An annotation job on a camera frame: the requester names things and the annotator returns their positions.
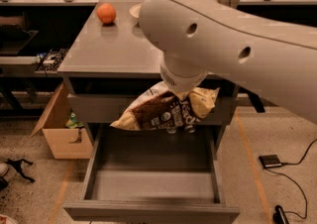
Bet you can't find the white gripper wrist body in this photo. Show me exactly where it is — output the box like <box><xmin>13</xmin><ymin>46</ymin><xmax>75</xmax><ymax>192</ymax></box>
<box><xmin>159</xmin><ymin>54</ymin><xmax>208</xmax><ymax>92</ymax></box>

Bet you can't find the brown chip bag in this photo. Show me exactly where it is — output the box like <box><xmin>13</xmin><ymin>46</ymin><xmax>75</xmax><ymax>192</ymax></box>
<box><xmin>111</xmin><ymin>81</ymin><xmax>219</xmax><ymax>131</ymax></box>

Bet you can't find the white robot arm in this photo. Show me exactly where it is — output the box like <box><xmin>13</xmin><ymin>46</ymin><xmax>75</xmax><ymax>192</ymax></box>
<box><xmin>139</xmin><ymin>0</ymin><xmax>317</xmax><ymax>123</ymax></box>

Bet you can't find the right round drawer knob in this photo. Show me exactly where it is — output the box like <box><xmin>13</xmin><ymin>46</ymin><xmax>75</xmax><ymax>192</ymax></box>
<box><xmin>185</xmin><ymin>125</ymin><xmax>196</xmax><ymax>134</ymax></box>

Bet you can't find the round drawer knob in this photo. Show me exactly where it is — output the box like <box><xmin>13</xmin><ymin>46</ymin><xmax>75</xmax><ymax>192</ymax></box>
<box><xmin>166</xmin><ymin>127</ymin><xmax>177</xmax><ymax>134</ymax></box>
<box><xmin>185</xmin><ymin>125</ymin><xmax>196</xmax><ymax>134</ymax></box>

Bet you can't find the left round drawer knob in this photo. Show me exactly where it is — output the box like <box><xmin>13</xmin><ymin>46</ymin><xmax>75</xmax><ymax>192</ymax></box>
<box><xmin>166</xmin><ymin>127</ymin><xmax>177</xmax><ymax>134</ymax></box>

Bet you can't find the grey drawer cabinet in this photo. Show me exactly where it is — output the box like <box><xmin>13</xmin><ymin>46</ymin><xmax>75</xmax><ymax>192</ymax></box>
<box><xmin>58</xmin><ymin>0</ymin><xmax>238</xmax><ymax>152</ymax></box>

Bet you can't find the closed grey top drawer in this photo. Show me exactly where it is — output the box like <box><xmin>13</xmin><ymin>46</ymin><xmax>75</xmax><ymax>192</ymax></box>
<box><xmin>67</xmin><ymin>94</ymin><xmax>238</xmax><ymax>125</ymax></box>

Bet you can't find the open grey middle drawer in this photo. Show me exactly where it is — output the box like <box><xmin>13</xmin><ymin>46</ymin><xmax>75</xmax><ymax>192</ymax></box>
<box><xmin>63</xmin><ymin>126</ymin><xmax>240</xmax><ymax>224</ymax></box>

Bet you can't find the white bowl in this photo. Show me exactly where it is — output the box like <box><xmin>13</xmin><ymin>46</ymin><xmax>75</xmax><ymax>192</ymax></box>
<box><xmin>130</xmin><ymin>4</ymin><xmax>141</xmax><ymax>19</ymax></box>

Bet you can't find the orange fruit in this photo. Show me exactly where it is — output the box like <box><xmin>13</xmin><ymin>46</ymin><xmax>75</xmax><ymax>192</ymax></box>
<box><xmin>96</xmin><ymin>3</ymin><xmax>116</xmax><ymax>24</ymax></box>

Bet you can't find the black power adapter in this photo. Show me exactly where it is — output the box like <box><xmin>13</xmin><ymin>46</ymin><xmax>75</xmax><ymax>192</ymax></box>
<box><xmin>259</xmin><ymin>155</ymin><xmax>282</xmax><ymax>168</ymax></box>

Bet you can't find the green item in box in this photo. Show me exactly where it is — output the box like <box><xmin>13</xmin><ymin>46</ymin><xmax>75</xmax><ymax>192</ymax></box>
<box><xmin>65</xmin><ymin>112</ymin><xmax>84</xmax><ymax>129</ymax></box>

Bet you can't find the cardboard box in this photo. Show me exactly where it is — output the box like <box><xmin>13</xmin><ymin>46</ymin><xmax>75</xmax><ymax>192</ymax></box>
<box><xmin>31</xmin><ymin>83</ymin><xmax>93</xmax><ymax>159</ymax></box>

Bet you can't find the black patterned box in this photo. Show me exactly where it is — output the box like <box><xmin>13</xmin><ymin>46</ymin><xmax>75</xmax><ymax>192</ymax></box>
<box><xmin>36</xmin><ymin>49</ymin><xmax>68</xmax><ymax>72</ymax></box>

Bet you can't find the black device on floor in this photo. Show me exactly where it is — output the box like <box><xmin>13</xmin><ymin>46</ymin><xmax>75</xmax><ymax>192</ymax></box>
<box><xmin>273</xmin><ymin>205</ymin><xmax>289</xmax><ymax>224</ymax></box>

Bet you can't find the black floor cable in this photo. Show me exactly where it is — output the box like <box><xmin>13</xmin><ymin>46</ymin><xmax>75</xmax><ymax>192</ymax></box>
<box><xmin>264</xmin><ymin>138</ymin><xmax>317</xmax><ymax>221</ymax></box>

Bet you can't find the black plastic bracket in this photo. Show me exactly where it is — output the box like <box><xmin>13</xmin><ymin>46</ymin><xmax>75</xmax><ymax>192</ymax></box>
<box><xmin>6</xmin><ymin>159</ymin><xmax>35</xmax><ymax>182</ymax></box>

